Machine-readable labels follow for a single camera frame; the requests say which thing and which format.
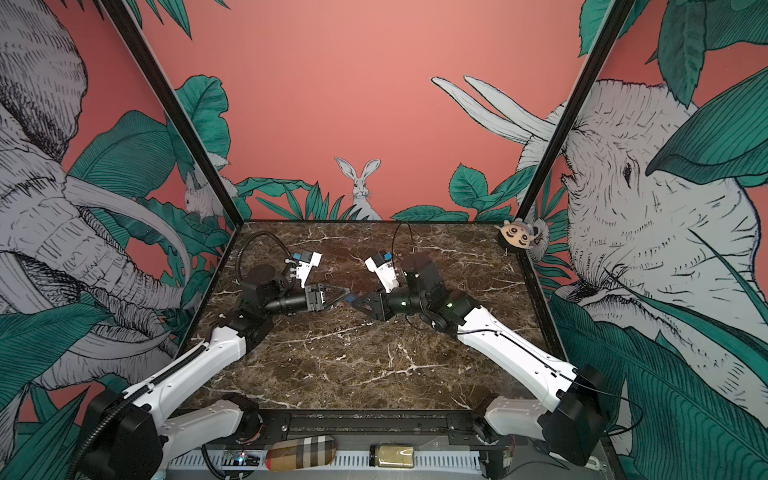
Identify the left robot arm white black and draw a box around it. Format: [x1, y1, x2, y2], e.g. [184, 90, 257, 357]
[65, 249, 350, 479]

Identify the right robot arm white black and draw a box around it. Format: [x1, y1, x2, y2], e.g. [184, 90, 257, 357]
[351, 251, 607, 467]

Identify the gold rectangular box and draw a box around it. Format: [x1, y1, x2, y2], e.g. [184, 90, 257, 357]
[369, 444, 415, 469]

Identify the plaid cylindrical case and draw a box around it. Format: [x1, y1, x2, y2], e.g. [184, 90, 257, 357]
[265, 435, 336, 472]

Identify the cartoon face sticker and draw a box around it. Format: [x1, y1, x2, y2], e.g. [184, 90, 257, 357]
[497, 220, 539, 250]

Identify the small circuit board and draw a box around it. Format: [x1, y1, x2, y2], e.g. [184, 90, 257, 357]
[223, 451, 261, 468]

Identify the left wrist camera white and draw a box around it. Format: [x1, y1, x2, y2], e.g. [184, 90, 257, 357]
[285, 250, 322, 288]

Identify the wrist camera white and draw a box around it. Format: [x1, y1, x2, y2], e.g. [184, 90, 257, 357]
[365, 251, 399, 293]
[285, 250, 322, 288]

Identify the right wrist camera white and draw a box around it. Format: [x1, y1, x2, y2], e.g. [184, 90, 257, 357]
[365, 251, 399, 293]

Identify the black front rail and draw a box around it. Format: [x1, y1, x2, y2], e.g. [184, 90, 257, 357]
[179, 409, 607, 448]

